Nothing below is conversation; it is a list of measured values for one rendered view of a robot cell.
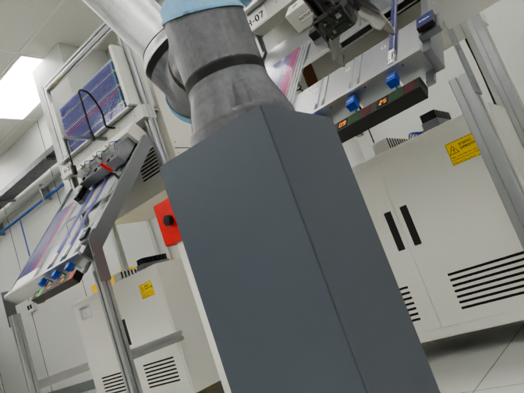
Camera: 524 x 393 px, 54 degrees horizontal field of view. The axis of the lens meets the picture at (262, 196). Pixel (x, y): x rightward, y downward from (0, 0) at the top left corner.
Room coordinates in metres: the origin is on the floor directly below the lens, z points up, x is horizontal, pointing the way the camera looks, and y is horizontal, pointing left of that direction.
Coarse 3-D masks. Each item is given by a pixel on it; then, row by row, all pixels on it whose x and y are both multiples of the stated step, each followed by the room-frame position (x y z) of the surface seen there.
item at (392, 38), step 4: (392, 0) 1.32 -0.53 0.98; (396, 0) 1.32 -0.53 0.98; (392, 4) 1.31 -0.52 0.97; (396, 4) 1.30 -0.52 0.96; (392, 8) 1.29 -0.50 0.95; (396, 8) 1.29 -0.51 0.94; (392, 12) 1.28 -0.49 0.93; (396, 12) 1.28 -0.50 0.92; (392, 16) 1.26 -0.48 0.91; (396, 16) 1.26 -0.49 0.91; (392, 20) 1.25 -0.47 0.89; (396, 20) 1.25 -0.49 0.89; (392, 24) 1.23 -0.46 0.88; (396, 24) 1.24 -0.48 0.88; (396, 28) 1.23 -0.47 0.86; (392, 36) 1.20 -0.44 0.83; (392, 40) 1.18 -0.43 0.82; (392, 44) 1.17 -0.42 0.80; (388, 48) 1.17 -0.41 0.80; (392, 48) 1.16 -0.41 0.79; (388, 64) 1.13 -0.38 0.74
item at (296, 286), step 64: (256, 128) 0.56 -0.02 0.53; (320, 128) 0.66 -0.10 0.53; (192, 192) 0.62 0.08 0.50; (256, 192) 0.57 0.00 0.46; (320, 192) 0.60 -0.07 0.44; (192, 256) 0.64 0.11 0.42; (256, 256) 0.59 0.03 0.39; (320, 256) 0.56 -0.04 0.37; (384, 256) 0.69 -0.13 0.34; (256, 320) 0.61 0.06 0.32; (320, 320) 0.56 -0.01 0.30; (384, 320) 0.63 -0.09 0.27; (256, 384) 0.62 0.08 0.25; (320, 384) 0.58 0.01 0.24; (384, 384) 0.59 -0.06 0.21
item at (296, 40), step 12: (372, 0) 1.46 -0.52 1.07; (384, 0) 1.39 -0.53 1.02; (408, 0) 1.39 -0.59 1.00; (384, 12) 1.36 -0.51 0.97; (360, 24) 1.41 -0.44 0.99; (300, 36) 1.71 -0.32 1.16; (348, 36) 1.44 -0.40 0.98; (360, 36) 1.47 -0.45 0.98; (276, 48) 1.82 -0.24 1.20; (288, 48) 1.73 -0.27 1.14; (312, 48) 1.56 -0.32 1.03; (324, 48) 1.49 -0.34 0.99; (264, 60) 1.83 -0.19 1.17; (276, 60) 1.74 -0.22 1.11; (312, 60) 1.52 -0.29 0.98
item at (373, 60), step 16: (400, 32) 1.21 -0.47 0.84; (416, 32) 1.16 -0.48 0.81; (384, 48) 1.22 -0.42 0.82; (400, 48) 1.16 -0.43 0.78; (352, 64) 1.29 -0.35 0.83; (368, 64) 1.23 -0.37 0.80; (384, 64) 1.17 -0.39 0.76; (320, 80) 1.37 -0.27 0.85; (336, 80) 1.30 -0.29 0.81; (352, 80) 1.23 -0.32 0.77; (304, 96) 1.38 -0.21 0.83; (320, 96) 1.31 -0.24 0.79; (336, 96) 1.25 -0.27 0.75
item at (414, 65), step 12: (420, 48) 1.06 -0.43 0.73; (408, 60) 1.08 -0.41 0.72; (420, 60) 1.08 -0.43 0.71; (384, 72) 1.11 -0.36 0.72; (396, 72) 1.11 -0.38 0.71; (408, 72) 1.10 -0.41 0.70; (420, 72) 1.10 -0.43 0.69; (360, 84) 1.15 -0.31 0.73; (372, 84) 1.14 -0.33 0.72; (384, 84) 1.14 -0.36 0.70; (348, 96) 1.18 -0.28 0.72; (360, 96) 1.17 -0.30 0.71; (372, 96) 1.17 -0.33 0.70; (324, 108) 1.22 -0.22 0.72; (336, 108) 1.21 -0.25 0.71; (360, 108) 1.21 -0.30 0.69; (336, 120) 1.24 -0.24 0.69
